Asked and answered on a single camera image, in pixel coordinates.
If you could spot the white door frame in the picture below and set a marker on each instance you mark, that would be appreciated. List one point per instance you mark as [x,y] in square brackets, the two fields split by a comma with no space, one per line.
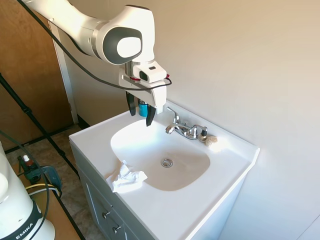
[65,82]

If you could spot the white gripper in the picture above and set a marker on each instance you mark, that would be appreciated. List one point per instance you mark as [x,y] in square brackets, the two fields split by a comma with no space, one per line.
[157,96]

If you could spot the grey table clamp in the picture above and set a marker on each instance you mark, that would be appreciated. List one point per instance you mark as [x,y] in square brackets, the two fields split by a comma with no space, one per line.
[50,175]

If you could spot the dark baseboard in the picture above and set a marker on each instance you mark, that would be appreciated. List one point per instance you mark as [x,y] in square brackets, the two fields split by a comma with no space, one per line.
[83,121]

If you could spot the chrome sink faucet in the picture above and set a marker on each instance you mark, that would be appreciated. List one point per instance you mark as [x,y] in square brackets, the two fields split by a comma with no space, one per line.
[183,128]

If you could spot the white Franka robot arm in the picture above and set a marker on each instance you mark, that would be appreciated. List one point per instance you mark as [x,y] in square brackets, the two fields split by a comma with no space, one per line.
[82,25]

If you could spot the chrome sink drain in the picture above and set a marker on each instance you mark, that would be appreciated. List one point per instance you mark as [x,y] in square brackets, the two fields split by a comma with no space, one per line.
[167,162]

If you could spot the round metal cabinet knob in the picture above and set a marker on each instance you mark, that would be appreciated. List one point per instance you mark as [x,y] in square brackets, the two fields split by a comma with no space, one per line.
[107,214]
[116,228]

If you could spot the white sink vanity cabinet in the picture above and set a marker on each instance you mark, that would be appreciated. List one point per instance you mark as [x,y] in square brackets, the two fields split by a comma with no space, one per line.
[175,207]

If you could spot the brown wooden door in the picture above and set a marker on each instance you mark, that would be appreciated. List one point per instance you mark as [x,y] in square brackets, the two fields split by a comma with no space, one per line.
[27,82]

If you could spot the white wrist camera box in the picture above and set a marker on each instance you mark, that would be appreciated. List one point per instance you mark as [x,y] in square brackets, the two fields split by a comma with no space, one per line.
[150,71]

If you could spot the blue bottle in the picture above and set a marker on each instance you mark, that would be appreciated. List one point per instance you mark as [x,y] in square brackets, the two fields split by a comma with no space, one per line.
[143,109]

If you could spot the crumpled white tissue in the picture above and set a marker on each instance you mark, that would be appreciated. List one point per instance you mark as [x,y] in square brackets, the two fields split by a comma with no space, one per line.
[125,178]

